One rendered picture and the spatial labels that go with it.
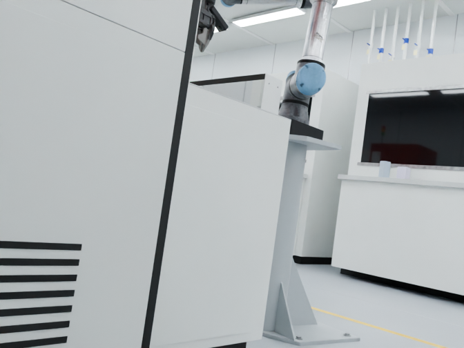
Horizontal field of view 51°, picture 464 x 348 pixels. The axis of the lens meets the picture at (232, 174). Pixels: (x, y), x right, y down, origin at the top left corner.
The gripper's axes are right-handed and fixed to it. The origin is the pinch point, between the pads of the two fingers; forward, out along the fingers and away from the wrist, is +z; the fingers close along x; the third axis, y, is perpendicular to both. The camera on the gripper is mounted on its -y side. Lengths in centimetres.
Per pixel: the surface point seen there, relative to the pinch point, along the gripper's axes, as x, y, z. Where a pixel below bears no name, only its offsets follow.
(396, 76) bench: -56, -278, -74
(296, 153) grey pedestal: 25, -37, 35
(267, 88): 40.0, 3.6, 19.5
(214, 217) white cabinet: 46, 26, 64
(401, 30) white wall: -102, -368, -155
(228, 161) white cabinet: 46, 23, 47
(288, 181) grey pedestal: 24, -36, 47
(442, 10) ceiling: -53, -354, -164
